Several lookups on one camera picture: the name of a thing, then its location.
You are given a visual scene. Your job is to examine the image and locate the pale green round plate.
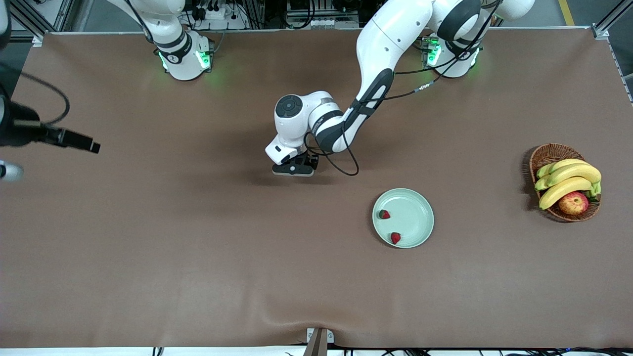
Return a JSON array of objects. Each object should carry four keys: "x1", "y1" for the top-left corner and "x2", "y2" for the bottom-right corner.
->
[{"x1": 372, "y1": 188, "x2": 435, "y2": 249}]

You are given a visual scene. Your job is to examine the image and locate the woven wicker basket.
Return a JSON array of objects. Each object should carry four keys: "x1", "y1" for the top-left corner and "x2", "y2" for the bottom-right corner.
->
[{"x1": 529, "y1": 143, "x2": 601, "y2": 223}]

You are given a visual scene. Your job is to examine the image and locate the red yellow apple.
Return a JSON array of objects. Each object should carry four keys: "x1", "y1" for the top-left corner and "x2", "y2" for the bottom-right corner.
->
[{"x1": 558, "y1": 191, "x2": 590, "y2": 216}]

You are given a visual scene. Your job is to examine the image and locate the greenish yellow banana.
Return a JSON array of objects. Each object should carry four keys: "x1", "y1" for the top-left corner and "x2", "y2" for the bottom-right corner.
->
[{"x1": 537, "y1": 159, "x2": 590, "y2": 179}]

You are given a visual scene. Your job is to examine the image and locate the aluminium frame rail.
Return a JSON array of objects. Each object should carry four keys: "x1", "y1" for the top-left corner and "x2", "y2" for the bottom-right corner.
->
[{"x1": 591, "y1": 0, "x2": 633, "y2": 40}]

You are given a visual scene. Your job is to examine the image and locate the white power strip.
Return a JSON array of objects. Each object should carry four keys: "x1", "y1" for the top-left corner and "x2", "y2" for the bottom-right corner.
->
[{"x1": 190, "y1": 5, "x2": 248, "y2": 29}]

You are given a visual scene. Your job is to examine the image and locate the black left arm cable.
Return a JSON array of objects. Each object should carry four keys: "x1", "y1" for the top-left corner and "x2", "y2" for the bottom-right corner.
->
[{"x1": 303, "y1": 0, "x2": 500, "y2": 177}]

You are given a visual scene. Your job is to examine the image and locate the grey equipment box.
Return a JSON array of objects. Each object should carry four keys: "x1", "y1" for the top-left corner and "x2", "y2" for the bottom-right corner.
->
[{"x1": 286, "y1": 0, "x2": 360, "y2": 29}]

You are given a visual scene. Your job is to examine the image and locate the metal table clamp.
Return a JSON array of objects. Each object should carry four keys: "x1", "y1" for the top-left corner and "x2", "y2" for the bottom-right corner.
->
[{"x1": 306, "y1": 327, "x2": 335, "y2": 356}]

